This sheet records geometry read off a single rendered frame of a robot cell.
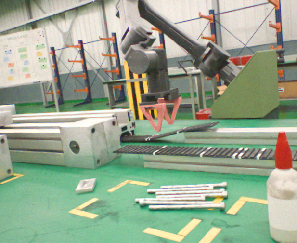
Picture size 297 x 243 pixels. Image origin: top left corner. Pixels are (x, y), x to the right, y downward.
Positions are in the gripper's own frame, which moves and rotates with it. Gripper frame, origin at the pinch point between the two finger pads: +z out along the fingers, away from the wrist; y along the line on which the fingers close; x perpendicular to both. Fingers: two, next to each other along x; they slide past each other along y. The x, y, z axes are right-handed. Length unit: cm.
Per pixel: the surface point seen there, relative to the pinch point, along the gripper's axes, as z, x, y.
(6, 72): -40, -522, -346
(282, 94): 62, -34, -477
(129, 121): -0.4, -13.5, -3.8
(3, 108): -8, -71, -4
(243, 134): 2.3, 21.3, 2.6
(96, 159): 2.2, -5.6, 22.8
